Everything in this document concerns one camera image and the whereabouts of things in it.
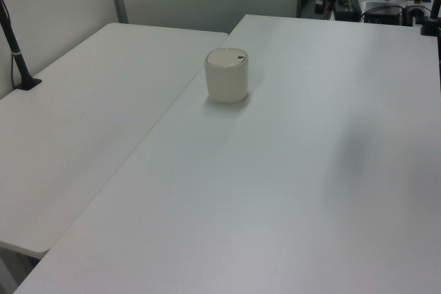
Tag white device with yellow button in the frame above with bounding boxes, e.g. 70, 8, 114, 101
404, 0, 431, 18

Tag beige trash bin with lid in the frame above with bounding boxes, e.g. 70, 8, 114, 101
205, 47, 249, 105

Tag black flat electronics box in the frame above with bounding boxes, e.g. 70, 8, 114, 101
361, 1, 407, 26

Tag black box with green parts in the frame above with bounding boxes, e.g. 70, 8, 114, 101
333, 0, 363, 22

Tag black camera stand pole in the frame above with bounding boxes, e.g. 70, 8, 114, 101
0, 0, 43, 92

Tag thin black cable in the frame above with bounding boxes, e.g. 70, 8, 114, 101
9, 51, 20, 89

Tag black camera pole with clamp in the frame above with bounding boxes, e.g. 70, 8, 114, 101
419, 0, 441, 36

